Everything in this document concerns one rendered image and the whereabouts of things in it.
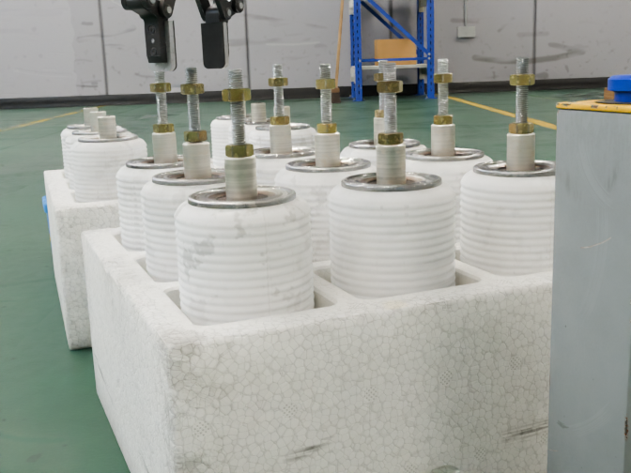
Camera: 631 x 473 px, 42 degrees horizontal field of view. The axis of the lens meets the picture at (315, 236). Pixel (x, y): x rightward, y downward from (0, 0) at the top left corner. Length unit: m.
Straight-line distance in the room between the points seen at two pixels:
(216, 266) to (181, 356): 0.07
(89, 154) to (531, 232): 0.60
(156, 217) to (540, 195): 0.30
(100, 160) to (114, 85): 6.17
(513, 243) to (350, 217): 0.13
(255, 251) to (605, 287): 0.22
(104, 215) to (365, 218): 0.51
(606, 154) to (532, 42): 6.80
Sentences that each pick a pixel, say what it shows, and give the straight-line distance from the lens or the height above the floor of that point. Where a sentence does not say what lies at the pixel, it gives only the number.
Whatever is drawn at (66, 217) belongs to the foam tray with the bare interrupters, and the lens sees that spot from 1.03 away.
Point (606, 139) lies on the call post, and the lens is 0.49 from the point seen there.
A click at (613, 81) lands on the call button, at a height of 0.33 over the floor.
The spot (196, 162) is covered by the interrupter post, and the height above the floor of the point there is 0.27.
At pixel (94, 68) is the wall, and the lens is 7.25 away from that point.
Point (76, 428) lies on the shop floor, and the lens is 0.85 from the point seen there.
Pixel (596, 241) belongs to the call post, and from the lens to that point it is 0.50.
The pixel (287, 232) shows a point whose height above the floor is 0.23.
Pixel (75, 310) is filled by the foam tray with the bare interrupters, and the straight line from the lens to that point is 1.06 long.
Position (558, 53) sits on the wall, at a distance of 7.35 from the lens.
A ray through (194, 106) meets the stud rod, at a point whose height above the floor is 0.31.
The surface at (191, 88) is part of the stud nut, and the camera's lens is 0.68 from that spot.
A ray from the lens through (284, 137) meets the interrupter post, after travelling 0.82.
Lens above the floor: 0.35
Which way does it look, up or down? 12 degrees down
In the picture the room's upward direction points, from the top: 2 degrees counter-clockwise
